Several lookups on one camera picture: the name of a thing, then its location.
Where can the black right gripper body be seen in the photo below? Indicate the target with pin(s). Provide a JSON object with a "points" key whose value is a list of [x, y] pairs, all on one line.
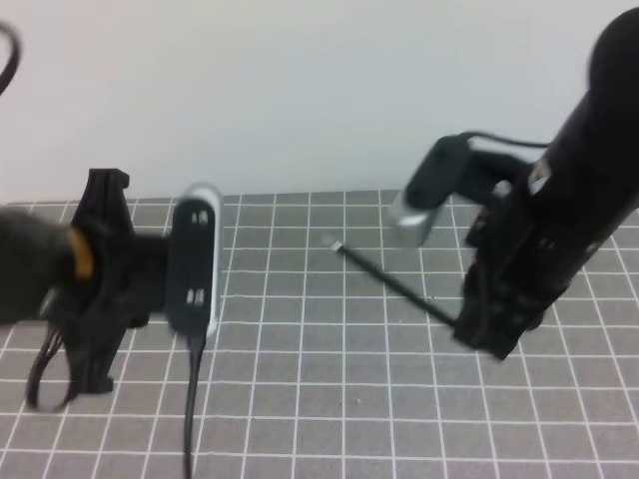
{"points": [[521, 265]]}

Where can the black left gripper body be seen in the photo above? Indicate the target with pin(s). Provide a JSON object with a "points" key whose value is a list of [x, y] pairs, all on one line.
{"points": [[125, 289]]}

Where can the black pen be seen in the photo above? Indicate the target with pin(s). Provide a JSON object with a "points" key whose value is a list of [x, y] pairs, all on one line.
{"points": [[386, 279]]}

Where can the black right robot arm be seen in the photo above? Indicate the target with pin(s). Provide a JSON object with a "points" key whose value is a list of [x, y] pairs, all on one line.
{"points": [[586, 183]]}

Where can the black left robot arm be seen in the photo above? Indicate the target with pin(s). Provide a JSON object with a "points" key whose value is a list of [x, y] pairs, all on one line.
{"points": [[41, 262]]}

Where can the grey checked tablecloth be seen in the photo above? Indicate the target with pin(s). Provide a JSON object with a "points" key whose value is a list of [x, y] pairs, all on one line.
{"points": [[318, 371]]}

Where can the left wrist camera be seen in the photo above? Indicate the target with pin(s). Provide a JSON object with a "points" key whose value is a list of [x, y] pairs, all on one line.
{"points": [[193, 278]]}

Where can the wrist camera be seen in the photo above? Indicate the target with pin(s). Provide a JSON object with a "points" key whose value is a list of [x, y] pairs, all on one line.
{"points": [[452, 167], [193, 278]]}

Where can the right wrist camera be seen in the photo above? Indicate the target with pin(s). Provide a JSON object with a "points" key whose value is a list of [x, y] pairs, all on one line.
{"points": [[452, 167]]}

